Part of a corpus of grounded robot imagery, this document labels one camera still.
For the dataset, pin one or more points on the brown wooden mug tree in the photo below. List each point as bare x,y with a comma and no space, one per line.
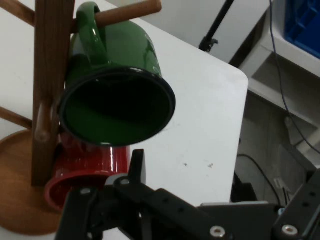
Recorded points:
48,75

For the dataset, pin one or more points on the black tripod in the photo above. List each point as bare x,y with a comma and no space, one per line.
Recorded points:
216,27

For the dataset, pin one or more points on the blue plastic crate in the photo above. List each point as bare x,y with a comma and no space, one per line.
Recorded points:
303,27

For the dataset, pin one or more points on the red enamel mug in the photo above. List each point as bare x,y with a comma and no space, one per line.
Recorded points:
82,175

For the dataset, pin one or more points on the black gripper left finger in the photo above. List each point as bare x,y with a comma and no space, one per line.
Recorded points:
120,200

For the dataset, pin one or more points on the black box on floor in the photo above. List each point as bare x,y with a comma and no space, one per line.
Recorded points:
243,191

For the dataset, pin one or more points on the white shelf unit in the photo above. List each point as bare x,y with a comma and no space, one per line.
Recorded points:
265,75

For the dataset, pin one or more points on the green enamel mug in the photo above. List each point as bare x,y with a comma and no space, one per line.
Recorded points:
117,112

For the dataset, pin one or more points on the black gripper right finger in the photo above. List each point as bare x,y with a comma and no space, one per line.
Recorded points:
302,205

